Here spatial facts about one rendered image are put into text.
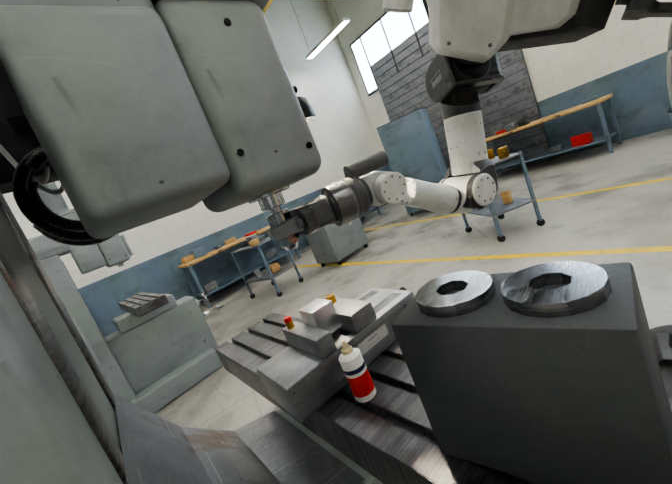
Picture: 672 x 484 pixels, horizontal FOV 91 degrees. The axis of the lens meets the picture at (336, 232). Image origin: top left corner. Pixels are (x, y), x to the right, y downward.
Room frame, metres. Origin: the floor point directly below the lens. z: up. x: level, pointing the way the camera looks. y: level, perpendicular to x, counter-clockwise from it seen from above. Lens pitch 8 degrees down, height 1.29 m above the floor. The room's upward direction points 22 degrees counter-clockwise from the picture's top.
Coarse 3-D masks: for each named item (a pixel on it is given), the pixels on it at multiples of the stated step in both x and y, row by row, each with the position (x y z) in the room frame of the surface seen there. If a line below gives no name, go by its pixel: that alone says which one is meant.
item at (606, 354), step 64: (448, 320) 0.32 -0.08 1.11; (512, 320) 0.28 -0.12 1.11; (576, 320) 0.25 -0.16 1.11; (640, 320) 0.24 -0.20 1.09; (448, 384) 0.33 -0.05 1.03; (512, 384) 0.28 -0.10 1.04; (576, 384) 0.25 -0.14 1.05; (640, 384) 0.22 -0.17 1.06; (448, 448) 0.35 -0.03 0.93; (512, 448) 0.30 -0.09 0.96; (576, 448) 0.26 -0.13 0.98; (640, 448) 0.23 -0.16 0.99
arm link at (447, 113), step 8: (472, 88) 0.81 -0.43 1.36; (480, 88) 0.82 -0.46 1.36; (456, 96) 0.82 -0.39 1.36; (464, 96) 0.82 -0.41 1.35; (472, 96) 0.82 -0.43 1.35; (448, 104) 0.82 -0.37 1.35; (456, 104) 0.81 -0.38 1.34; (464, 104) 0.80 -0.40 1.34; (472, 104) 0.79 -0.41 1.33; (480, 104) 0.81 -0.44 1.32; (448, 112) 0.82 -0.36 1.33; (456, 112) 0.80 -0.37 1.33; (464, 112) 0.79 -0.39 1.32
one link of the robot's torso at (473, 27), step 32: (448, 0) 0.63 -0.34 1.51; (480, 0) 0.60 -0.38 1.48; (512, 0) 0.58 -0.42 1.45; (544, 0) 0.55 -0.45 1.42; (576, 0) 0.53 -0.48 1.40; (608, 0) 0.53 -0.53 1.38; (448, 32) 0.67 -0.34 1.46; (480, 32) 0.63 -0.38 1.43; (512, 32) 0.61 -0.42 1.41; (544, 32) 0.59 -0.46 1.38; (576, 32) 0.57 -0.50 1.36
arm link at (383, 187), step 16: (368, 160) 0.70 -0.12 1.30; (384, 160) 0.71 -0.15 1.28; (352, 176) 0.68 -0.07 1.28; (368, 176) 0.70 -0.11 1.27; (384, 176) 0.66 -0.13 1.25; (400, 176) 0.67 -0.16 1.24; (368, 192) 0.68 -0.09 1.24; (384, 192) 0.66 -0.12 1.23; (400, 192) 0.68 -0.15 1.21; (368, 208) 0.68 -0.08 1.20
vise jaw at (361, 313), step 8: (336, 304) 0.71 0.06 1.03; (344, 304) 0.69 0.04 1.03; (352, 304) 0.67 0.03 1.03; (360, 304) 0.65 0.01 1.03; (368, 304) 0.64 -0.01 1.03; (344, 312) 0.65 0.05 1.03; (352, 312) 0.63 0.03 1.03; (360, 312) 0.63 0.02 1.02; (368, 312) 0.64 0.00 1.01; (344, 320) 0.64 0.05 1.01; (352, 320) 0.62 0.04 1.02; (360, 320) 0.63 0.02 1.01; (368, 320) 0.64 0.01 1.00; (344, 328) 0.65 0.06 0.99; (352, 328) 0.62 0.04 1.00; (360, 328) 0.62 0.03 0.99
